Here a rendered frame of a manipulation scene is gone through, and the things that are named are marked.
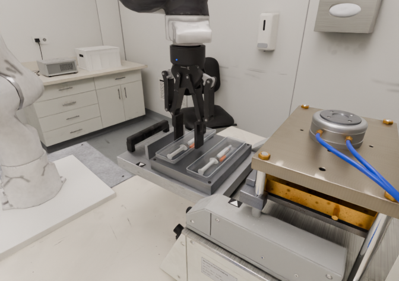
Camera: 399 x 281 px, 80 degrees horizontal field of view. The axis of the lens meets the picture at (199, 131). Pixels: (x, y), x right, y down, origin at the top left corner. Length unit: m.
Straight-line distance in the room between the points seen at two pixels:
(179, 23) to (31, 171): 0.61
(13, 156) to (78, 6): 2.71
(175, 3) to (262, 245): 0.43
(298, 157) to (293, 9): 1.70
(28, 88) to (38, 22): 2.44
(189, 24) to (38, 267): 0.65
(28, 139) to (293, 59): 1.73
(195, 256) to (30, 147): 0.56
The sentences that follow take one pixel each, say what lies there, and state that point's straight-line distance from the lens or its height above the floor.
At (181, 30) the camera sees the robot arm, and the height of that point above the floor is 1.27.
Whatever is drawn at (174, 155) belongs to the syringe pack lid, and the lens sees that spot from 0.54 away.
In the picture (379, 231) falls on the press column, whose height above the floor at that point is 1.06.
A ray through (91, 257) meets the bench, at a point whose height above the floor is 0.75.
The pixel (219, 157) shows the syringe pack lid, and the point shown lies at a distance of 0.55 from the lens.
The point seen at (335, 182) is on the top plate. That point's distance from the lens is 0.34.
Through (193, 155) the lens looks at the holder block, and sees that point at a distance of 0.57.
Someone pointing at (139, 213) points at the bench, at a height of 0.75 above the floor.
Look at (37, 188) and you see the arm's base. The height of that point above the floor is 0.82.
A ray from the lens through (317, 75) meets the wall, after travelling 1.96.
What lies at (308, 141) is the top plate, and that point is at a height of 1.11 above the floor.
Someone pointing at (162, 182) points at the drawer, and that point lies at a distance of 0.55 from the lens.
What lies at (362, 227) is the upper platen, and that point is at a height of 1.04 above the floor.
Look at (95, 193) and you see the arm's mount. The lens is 0.88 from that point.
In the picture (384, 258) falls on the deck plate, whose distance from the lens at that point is 0.55.
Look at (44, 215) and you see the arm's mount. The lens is 0.86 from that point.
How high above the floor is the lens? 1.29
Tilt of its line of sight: 26 degrees down
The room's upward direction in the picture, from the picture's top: straight up
